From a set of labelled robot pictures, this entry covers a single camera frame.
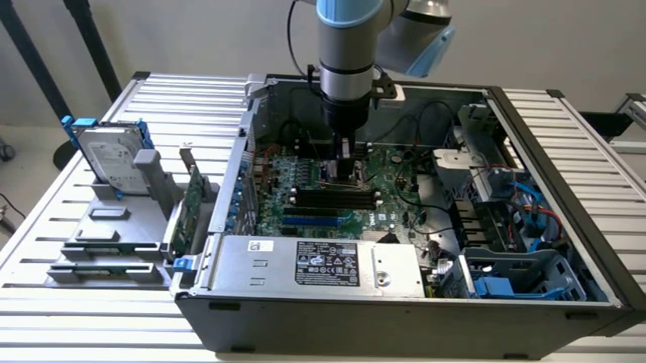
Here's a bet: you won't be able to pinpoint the blue expansion slot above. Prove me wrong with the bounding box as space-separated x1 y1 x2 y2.
282 215 338 228

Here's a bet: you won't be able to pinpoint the green Dell motherboard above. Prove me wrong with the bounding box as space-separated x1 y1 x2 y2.
248 141 430 243

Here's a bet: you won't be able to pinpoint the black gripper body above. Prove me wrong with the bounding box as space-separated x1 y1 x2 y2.
322 96 372 141

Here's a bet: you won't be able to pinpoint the CPU socket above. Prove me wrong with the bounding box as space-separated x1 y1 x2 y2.
316 158 370 190

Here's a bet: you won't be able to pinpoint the blue drive caddy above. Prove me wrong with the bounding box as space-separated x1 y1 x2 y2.
470 264 567 296

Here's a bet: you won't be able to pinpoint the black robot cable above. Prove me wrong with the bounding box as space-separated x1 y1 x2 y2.
285 0 325 98

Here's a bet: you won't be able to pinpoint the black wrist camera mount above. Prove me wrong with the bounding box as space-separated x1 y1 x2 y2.
372 73 400 101

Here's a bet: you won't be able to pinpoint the hard disk with blue bracket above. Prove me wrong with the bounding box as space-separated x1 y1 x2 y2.
61 116 155 199

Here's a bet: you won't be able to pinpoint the orange SATA wire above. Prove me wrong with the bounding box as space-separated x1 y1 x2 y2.
524 203 561 243

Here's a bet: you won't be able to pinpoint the grey aluminium frame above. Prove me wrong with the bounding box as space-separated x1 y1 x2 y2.
579 92 646 154

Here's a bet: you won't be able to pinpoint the silver power supply unit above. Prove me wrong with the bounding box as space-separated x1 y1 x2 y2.
191 234 425 299

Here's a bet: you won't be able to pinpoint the blue SATA wire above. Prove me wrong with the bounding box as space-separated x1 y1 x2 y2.
508 180 548 252

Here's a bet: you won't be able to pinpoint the green graphics card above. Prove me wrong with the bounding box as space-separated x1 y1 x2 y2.
162 141 214 262

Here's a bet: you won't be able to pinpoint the black tripod stand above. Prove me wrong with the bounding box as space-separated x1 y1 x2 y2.
0 0 123 171

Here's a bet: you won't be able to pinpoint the black RAM slots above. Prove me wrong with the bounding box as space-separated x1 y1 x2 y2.
294 186 378 211

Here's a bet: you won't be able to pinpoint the grey parts rack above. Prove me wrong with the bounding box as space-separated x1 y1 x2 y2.
46 148 224 289

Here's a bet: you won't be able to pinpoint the black open PC case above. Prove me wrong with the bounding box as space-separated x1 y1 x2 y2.
169 73 636 361

